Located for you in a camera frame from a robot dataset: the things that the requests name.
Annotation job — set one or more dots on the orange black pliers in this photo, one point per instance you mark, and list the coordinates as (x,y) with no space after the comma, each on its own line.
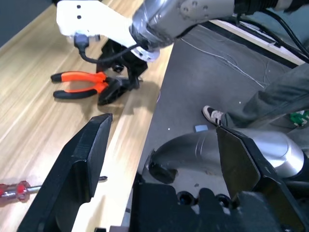
(79,77)

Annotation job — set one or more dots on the white black sneaker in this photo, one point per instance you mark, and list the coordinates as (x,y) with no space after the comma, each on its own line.
(213,114)

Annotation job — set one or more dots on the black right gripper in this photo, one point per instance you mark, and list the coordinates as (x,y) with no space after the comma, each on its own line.
(125,65)

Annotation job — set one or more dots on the green white small object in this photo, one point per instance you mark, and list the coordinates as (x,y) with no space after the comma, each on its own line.
(297,118)

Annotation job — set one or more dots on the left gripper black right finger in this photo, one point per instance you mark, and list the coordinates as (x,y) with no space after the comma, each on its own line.
(248,164)

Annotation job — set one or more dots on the person's grey trouser leg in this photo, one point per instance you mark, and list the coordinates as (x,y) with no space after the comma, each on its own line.
(277,96)

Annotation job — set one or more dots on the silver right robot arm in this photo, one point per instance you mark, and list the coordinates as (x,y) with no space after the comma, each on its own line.
(169,19)

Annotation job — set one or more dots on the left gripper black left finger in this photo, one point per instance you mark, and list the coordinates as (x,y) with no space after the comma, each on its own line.
(72,174)

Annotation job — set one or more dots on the silver right robot leg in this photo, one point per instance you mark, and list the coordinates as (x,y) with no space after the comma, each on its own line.
(217,154)

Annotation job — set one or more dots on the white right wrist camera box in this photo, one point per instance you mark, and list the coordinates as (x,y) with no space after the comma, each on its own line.
(96,17)

